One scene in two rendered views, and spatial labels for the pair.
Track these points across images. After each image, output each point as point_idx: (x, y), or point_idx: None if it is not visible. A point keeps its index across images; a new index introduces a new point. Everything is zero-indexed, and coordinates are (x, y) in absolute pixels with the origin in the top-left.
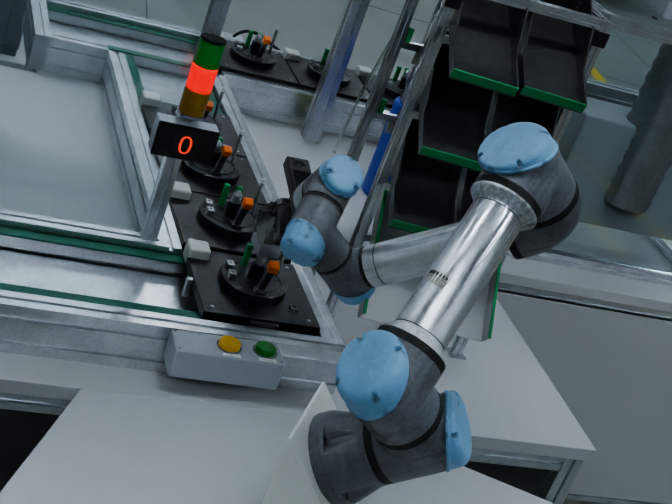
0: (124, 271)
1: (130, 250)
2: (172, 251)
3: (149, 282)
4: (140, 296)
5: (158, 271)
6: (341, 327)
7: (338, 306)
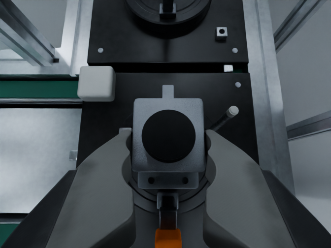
0: (25, 113)
1: (20, 87)
2: (77, 77)
3: (51, 130)
4: (30, 166)
5: (68, 104)
6: (301, 119)
7: (302, 77)
